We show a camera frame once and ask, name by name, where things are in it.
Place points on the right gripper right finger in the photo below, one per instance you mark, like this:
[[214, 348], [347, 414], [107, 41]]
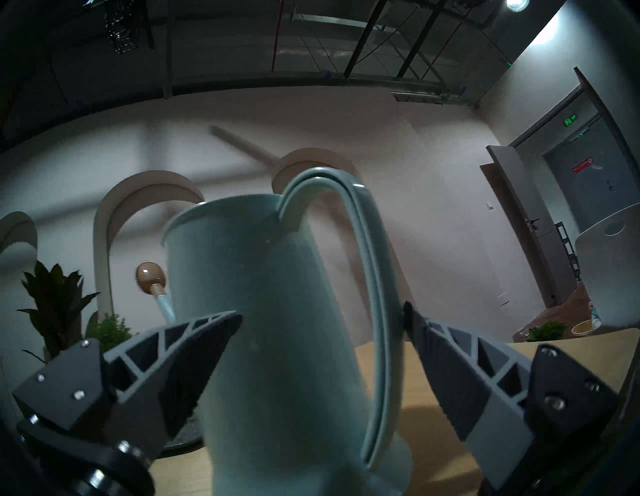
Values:
[[490, 400]]

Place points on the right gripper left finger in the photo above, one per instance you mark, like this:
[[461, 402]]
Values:
[[150, 380]]

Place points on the light blue metal watering can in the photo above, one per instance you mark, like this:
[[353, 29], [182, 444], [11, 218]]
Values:
[[280, 325]]

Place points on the small leafy green floor plant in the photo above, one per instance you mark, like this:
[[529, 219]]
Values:
[[547, 331]]

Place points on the tall dark green floor plant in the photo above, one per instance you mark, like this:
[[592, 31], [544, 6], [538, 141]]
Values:
[[55, 305]]

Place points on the small conifer in beige pot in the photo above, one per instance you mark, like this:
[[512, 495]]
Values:
[[110, 332]]

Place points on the dark grey rectangular tray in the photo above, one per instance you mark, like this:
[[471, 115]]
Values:
[[187, 435]]

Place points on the cream yellow bucket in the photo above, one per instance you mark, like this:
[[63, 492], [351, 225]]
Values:
[[582, 328]]

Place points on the white spray bottle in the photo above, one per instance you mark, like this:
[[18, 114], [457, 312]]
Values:
[[594, 315]]

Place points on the grey open door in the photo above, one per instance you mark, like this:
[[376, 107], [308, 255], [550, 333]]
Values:
[[530, 225]]

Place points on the white swivel office chair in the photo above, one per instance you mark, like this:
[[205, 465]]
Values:
[[615, 270]]

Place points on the grey double door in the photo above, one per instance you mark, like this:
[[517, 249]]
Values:
[[600, 195]]

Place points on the red door sign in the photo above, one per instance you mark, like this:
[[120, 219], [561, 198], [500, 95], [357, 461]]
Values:
[[582, 165]]

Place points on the green exit sign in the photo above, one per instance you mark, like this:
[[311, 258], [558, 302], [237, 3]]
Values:
[[570, 119]]

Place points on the bright ceiling spot lamp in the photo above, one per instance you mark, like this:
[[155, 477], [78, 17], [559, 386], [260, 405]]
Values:
[[517, 4]]

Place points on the white wall socket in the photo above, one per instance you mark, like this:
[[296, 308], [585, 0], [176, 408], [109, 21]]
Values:
[[503, 298]]

